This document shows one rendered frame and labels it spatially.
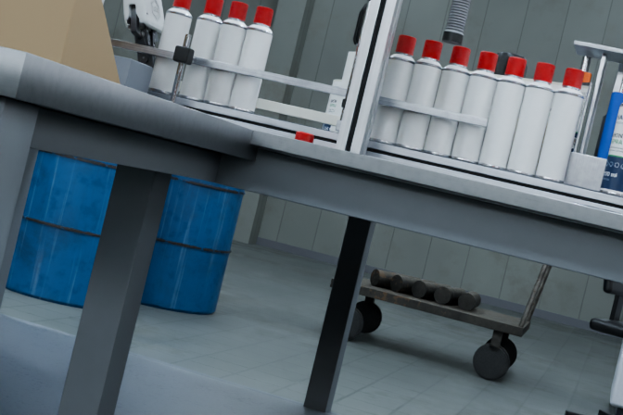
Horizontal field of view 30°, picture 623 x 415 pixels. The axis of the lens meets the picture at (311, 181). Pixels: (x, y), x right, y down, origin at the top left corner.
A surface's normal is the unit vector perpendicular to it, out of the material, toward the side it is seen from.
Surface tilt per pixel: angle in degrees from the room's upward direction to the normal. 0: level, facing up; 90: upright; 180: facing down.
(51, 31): 90
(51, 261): 90
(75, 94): 90
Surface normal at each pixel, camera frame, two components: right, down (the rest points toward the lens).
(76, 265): 0.25, 0.06
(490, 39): -0.26, -0.07
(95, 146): 0.94, 0.22
